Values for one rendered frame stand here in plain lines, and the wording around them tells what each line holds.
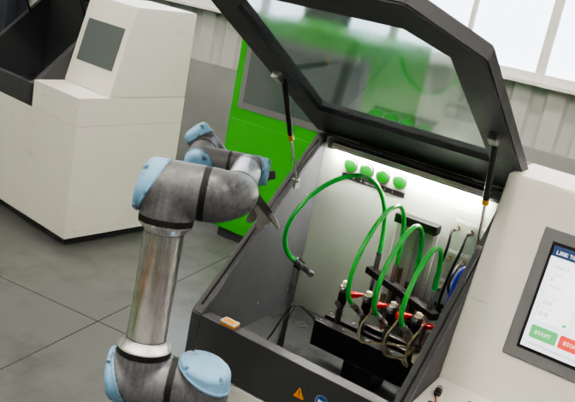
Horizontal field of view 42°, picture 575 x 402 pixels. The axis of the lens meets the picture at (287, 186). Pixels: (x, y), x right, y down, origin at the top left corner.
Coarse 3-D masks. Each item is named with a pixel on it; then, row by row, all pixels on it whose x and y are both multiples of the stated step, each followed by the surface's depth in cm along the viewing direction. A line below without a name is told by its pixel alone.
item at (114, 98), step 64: (64, 0) 542; (128, 0) 498; (0, 64) 540; (64, 64) 492; (128, 64) 469; (0, 128) 511; (64, 128) 462; (128, 128) 485; (0, 192) 520; (64, 192) 469; (128, 192) 503
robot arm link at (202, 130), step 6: (198, 126) 200; (204, 126) 199; (192, 132) 198; (198, 132) 198; (204, 132) 198; (210, 132) 200; (186, 138) 199; (192, 138) 198; (198, 138) 198; (204, 138) 197; (210, 138) 198; (216, 138) 201; (216, 144) 199
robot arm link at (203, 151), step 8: (192, 144) 196; (200, 144) 193; (208, 144) 195; (192, 152) 189; (200, 152) 189; (208, 152) 191; (216, 152) 191; (224, 152) 191; (184, 160) 189; (192, 160) 188; (200, 160) 188; (208, 160) 188; (216, 160) 190; (224, 160) 190; (224, 168) 190
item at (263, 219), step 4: (256, 208) 207; (260, 208) 208; (256, 212) 207; (260, 212) 207; (264, 212) 207; (272, 212) 207; (260, 216) 207; (264, 216) 207; (268, 216) 207; (272, 216) 207; (256, 220) 206; (260, 220) 207; (264, 220) 207; (268, 220) 207; (272, 220) 207; (276, 220) 208; (256, 224) 206; (260, 224) 207; (264, 224) 207; (276, 224) 208
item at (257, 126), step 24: (240, 48) 512; (240, 72) 515; (264, 72) 503; (240, 96) 517; (264, 96) 506; (240, 120) 520; (264, 120) 510; (240, 144) 523; (264, 144) 512; (288, 144) 502; (288, 168) 504; (264, 192) 518; (240, 240) 540
